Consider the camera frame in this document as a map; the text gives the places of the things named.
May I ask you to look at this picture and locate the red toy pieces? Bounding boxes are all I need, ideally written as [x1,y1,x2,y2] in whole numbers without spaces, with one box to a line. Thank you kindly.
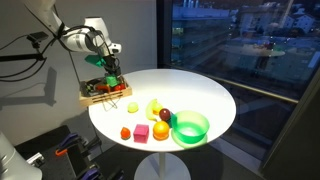
[95,82,128,94]

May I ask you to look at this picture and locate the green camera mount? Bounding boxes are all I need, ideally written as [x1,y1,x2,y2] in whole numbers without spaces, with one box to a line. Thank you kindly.
[84,54,106,68]

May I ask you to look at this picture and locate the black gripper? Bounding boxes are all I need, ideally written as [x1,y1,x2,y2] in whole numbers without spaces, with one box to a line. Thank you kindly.
[102,55,123,80]

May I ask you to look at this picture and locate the white table pedestal base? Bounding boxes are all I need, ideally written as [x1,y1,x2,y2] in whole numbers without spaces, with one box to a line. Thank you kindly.
[133,151,192,180]

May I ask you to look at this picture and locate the small red-orange toy strawberry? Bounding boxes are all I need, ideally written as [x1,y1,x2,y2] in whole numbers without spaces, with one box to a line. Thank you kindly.
[120,126,132,140]

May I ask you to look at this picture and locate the orange toy fruit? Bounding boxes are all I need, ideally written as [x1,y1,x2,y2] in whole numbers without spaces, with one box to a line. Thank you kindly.
[152,120,171,141]

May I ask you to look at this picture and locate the purple clamp with orange tip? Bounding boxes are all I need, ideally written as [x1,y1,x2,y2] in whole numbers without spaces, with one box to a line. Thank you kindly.
[54,132,81,157]

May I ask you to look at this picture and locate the black toy piece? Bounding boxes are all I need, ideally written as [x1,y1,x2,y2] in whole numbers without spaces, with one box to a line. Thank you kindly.
[84,79,103,94]

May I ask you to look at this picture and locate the pink cube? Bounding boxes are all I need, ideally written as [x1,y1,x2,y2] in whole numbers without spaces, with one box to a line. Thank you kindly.
[133,123,150,144]

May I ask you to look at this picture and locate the black external camera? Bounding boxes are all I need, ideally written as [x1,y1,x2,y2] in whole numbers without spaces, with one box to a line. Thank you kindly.
[27,31,50,44]

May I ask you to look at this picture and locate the green plastic bowl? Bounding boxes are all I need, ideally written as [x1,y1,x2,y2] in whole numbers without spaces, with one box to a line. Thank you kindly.
[170,110,210,145]

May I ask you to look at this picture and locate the wooden crate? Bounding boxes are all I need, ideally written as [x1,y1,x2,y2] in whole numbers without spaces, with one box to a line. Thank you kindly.
[78,75,133,108]

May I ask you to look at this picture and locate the silver metal bracket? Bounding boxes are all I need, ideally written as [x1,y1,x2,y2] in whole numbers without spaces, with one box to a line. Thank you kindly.
[26,152,46,168]

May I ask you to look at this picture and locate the yellow toy banana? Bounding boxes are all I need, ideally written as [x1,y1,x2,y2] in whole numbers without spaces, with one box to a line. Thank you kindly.
[145,98,164,122]

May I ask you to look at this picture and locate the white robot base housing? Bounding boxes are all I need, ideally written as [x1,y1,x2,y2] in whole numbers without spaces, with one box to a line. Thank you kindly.
[0,130,43,180]

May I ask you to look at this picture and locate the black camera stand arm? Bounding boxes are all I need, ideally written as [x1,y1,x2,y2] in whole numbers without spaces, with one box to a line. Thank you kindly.
[0,41,47,63]

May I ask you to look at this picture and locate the dark red toy plum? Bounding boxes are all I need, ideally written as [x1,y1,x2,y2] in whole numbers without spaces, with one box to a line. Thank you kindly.
[158,107,172,122]

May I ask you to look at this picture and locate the window railing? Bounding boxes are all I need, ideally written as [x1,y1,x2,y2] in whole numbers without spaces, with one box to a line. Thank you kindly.
[171,64,299,105]

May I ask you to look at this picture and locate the black cart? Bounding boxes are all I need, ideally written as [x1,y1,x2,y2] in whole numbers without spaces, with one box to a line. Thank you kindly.
[14,124,126,180]

